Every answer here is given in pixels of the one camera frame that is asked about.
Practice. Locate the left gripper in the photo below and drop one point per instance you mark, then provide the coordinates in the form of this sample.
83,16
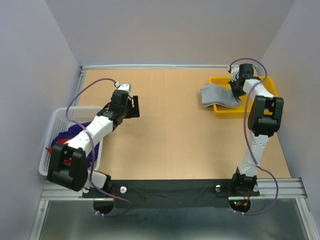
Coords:
134,112

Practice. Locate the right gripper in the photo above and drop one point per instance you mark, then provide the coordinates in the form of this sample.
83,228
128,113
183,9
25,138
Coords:
236,93

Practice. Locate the grey panda towel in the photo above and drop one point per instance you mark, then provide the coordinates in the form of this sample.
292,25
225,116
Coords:
213,94

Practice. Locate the purple towel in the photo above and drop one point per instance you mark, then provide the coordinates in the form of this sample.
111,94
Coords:
72,131

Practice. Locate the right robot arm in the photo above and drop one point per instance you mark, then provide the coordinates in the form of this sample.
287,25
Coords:
262,118

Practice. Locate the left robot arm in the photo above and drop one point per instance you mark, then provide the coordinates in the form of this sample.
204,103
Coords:
77,176

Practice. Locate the white plastic basket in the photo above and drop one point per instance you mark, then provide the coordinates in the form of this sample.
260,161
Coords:
59,124

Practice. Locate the red blue patterned towel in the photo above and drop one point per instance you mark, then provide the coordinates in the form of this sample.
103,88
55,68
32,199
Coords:
50,150

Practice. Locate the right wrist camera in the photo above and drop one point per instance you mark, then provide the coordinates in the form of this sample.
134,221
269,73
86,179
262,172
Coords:
234,73

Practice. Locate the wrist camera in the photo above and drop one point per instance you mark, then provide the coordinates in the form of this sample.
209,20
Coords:
123,87
234,73

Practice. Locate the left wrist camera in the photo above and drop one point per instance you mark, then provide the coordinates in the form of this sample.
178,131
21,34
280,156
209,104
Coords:
123,87

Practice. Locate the aluminium back rail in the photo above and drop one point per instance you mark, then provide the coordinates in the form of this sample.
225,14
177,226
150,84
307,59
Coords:
154,66

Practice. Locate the aluminium rail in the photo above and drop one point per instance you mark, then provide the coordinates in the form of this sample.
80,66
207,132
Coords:
154,66
288,188

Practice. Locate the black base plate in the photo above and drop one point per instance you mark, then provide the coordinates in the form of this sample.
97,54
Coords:
184,193

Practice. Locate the aluminium front rail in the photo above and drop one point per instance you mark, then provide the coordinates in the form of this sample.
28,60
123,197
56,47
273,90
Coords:
288,188

